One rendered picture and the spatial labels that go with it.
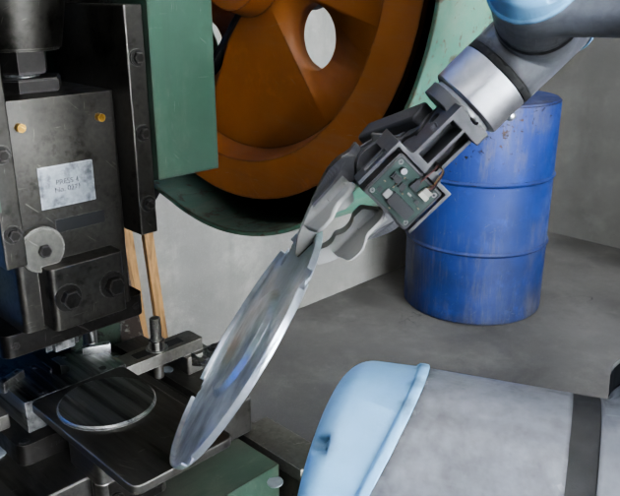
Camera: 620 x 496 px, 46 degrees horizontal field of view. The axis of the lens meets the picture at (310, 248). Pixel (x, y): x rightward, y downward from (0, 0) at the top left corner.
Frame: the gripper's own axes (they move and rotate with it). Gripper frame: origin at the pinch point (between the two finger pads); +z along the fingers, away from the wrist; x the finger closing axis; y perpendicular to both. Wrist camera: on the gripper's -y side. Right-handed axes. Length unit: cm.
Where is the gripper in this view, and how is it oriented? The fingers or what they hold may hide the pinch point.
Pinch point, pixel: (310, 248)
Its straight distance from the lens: 74.8
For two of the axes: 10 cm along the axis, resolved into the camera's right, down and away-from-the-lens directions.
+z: -7.0, 6.9, 1.8
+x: 7.1, 6.4, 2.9
